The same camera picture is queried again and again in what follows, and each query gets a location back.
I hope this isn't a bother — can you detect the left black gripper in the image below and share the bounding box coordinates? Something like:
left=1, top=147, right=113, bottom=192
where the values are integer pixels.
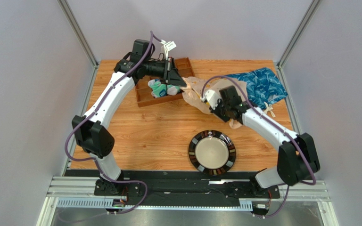
left=144, top=57, right=187, bottom=88

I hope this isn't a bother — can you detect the translucent white plastic bag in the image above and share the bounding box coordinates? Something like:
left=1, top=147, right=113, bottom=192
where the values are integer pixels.
left=179, top=76, right=276, bottom=130

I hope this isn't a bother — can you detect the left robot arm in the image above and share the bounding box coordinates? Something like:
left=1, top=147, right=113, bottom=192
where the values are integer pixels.
left=72, top=39, right=186, bottom=195

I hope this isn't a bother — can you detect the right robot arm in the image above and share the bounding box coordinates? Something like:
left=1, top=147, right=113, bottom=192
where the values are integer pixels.
left=201, top=86, right=321, bottom=194

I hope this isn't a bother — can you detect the brown wooden organizer tray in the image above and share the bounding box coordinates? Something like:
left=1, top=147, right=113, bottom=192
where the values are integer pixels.
left=135, top=57, right=195, bottom=107

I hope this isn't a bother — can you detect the teal white sock bundle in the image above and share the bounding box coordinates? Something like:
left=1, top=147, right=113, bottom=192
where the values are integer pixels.
left=148, top=79, right=181, bottom=98

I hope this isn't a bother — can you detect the blue patterned cloth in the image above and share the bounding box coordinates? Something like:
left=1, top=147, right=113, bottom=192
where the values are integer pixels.
left=228, top=67, right=288, bottom=110

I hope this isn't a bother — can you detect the black rimmed beige plate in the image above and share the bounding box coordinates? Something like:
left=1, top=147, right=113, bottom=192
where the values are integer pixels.
left=188, top=130, right=237, bottom=176

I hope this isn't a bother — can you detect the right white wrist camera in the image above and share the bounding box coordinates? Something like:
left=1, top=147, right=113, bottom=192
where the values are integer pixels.
left=200, top=89, right=222, bottom=110

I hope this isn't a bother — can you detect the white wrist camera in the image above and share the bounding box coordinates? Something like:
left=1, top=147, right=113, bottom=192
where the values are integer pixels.
left=160, top=40, right=177, bottom=60
left=200, top=89, right=222, bottom=110

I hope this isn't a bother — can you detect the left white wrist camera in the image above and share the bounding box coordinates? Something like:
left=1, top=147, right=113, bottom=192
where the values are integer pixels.
left=160, top=40, right=177, bottom=60

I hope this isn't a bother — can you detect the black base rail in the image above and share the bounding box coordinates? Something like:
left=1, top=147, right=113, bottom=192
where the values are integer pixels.
left=64, top=169, right=283, bottom=212

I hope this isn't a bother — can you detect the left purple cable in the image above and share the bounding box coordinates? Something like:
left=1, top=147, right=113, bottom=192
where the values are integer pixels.
left=64, top=30, right=166, bottom=216

